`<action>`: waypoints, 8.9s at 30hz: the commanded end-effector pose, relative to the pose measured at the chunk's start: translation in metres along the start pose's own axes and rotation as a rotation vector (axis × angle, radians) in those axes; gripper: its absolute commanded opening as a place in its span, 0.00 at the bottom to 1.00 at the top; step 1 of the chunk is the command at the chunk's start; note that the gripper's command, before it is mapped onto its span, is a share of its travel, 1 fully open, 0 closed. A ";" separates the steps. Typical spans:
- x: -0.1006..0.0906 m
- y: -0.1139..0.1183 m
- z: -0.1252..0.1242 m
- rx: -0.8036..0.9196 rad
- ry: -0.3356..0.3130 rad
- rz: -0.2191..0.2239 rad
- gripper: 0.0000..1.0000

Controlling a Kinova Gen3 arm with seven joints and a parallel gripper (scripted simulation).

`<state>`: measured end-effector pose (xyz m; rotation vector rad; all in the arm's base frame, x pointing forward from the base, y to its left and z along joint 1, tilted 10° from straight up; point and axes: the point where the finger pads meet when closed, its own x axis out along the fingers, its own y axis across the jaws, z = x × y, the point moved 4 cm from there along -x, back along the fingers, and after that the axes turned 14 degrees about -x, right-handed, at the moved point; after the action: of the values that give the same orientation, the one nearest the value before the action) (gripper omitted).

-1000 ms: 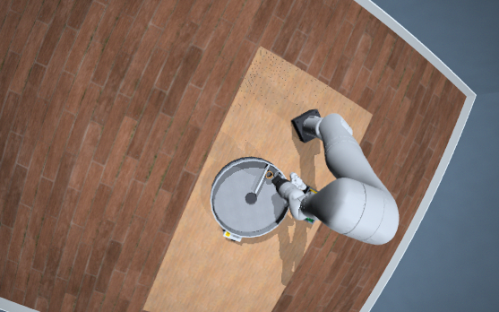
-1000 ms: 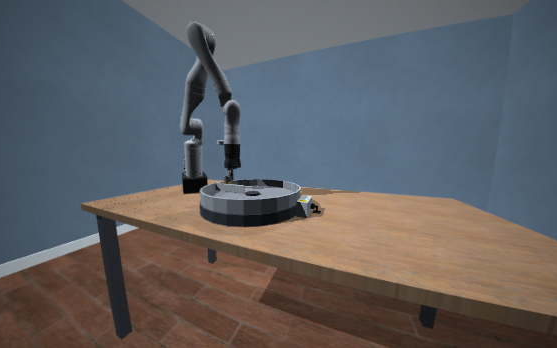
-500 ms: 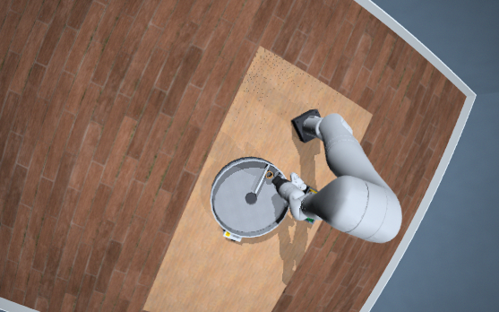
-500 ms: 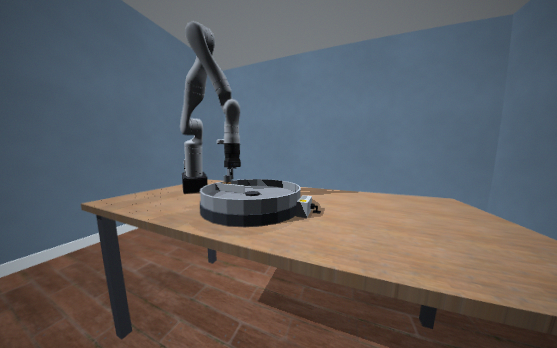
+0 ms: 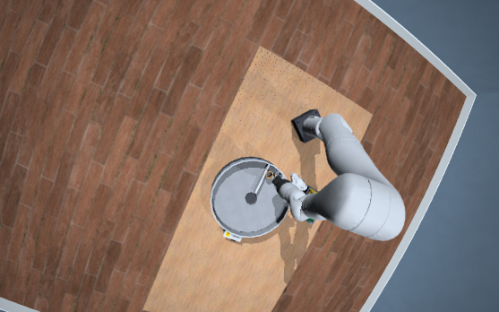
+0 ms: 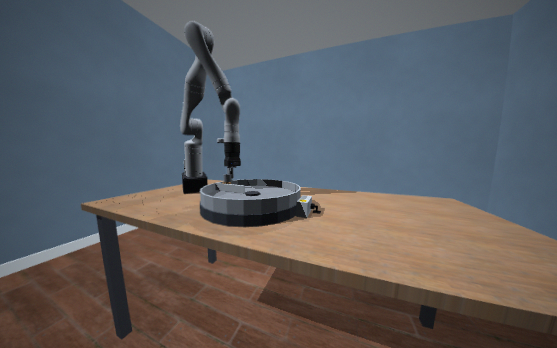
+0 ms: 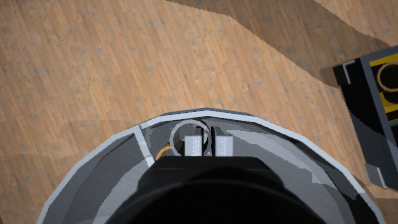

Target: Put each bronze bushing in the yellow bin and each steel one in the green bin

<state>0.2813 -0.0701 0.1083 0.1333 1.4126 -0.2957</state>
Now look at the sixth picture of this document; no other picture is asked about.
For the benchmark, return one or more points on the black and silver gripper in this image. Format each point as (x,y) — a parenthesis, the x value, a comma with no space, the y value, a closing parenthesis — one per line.
(232,151)

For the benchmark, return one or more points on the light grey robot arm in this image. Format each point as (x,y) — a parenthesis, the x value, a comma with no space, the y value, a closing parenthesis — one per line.
(199,38)

